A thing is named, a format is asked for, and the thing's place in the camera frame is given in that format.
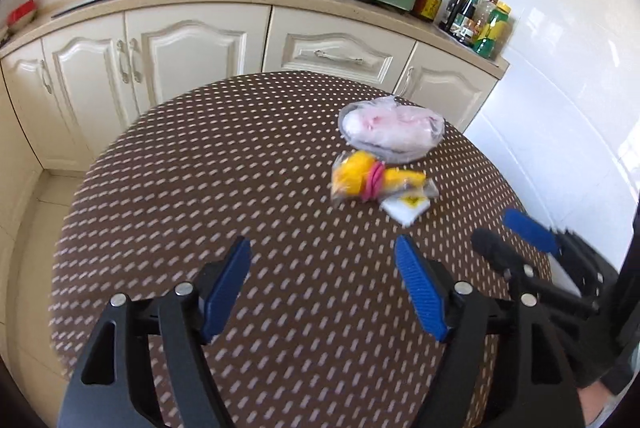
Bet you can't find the black sauce bottle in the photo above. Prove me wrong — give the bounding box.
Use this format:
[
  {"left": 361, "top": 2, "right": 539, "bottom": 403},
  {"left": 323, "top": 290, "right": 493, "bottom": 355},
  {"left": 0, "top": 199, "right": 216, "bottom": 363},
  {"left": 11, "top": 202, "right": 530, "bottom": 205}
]
[{"left": 440, "top": 0, "right": 476, "bottom": 37}]

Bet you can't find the person's right hand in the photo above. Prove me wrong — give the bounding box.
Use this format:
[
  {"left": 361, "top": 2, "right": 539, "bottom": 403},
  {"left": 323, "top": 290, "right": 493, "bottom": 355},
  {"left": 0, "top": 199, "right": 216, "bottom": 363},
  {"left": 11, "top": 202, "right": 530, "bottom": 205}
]
[{"left": 570, "top": 313, "right": 636, "bottom": 391}]

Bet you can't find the brown polka-dot tablecloth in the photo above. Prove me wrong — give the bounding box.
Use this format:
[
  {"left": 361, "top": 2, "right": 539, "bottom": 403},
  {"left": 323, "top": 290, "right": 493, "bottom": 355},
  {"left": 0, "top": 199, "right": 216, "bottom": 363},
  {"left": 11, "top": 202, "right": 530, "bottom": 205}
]
[{"left": 50, "top": 72, "right": 557, "bottom": 428}]

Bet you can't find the white paper packet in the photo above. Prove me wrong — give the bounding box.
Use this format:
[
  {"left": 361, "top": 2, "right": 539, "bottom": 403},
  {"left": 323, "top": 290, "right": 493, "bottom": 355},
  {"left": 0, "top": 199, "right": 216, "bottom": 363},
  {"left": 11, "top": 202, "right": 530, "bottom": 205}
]
[{"left": 379, "top": 195, "right": 433, "bottom": 227}]

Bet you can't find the green bottle yellow cap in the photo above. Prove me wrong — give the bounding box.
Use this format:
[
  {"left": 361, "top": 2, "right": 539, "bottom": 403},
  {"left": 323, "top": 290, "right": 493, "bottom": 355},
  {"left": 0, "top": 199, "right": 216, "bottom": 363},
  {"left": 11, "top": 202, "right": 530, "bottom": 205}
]
[{"left": 472, "top": 2, "right": 512, "bottom": 59}]

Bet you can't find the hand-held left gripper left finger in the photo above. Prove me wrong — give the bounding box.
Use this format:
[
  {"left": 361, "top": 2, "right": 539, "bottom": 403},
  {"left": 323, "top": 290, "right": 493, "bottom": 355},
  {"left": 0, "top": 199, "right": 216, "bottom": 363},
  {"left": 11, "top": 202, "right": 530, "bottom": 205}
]
[{"left": 57, "top": 235, "right": 252, "bottom": 428}]

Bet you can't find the clear plastic bag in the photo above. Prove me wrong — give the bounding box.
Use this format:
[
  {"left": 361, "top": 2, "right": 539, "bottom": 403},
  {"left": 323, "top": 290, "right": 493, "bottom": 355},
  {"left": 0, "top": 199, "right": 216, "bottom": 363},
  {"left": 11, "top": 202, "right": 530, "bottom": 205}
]
[{"left": 337, "top": 96, "right": 446, "bottom": 161}]

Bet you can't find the cream cabinet door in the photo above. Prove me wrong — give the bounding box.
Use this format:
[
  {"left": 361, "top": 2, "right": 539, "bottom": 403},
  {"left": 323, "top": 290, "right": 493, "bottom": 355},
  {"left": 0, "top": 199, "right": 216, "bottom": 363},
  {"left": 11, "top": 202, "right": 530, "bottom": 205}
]
[
  {"left": 394, "top": 42, "right": 502, "bottom": 135},
  {"left": 42, "top": 14, "right": 142, "bottom": 146},
  {"left": 125, "top": 4, "right": 272, "bottom": 109},
  {"left": 0, "top": 40, "right": 96, "bottom": 171}
]

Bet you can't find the clear oil bottle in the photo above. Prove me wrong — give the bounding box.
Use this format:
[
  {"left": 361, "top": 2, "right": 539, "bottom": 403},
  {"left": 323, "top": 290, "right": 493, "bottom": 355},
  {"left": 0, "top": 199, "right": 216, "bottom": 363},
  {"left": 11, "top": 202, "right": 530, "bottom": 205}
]
[{"left": 477, "top": 0, "right": 501, "bottom": 41}]

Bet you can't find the person's right forearm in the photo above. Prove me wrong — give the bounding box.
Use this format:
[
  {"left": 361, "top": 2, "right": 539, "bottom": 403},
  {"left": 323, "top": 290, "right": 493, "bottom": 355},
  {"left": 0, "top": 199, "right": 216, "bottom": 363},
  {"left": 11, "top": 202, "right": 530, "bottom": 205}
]
[{"left": 577, "top": 380, "right": 632, "bottom": 428}]

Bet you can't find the cream cabinet drawer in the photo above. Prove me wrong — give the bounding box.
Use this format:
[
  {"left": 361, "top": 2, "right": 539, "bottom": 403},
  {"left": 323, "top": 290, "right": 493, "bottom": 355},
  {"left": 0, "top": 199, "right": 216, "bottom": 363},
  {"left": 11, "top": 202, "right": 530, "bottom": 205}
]
[{"left": 262, "top": 8, "right": 417, "bottom": 92}]

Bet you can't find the yellow toy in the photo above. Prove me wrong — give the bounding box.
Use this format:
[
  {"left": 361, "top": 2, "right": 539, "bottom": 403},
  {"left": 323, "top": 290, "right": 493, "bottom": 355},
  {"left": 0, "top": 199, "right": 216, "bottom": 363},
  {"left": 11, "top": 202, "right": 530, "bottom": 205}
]
[{"left": 330, "top": 151, "right": 441, "bottom": 205}]

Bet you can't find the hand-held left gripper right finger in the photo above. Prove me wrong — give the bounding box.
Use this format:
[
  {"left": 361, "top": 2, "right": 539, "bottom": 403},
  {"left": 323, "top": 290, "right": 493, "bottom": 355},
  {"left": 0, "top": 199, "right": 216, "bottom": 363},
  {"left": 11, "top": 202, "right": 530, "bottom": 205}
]
[{"left": 394, "top": 235, "right": 586, "bottom": 428}]

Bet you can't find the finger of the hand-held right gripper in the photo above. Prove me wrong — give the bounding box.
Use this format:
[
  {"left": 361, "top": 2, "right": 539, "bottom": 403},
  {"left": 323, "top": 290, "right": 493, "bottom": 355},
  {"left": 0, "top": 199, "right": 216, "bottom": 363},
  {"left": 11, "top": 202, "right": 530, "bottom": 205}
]
[
  {"left": 471, "top": 228, "right": 601, "bottom": 319},
  {"left": 502, "top": 208, "right": 618, "bottom": 303}
]

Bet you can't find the red bowl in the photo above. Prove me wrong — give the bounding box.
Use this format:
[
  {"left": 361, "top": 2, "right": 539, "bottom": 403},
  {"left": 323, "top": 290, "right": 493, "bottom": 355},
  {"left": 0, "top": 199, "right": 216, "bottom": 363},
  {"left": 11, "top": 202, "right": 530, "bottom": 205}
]
[{"left": 6, "top": 0, "right": 39, "bottom": 29}]

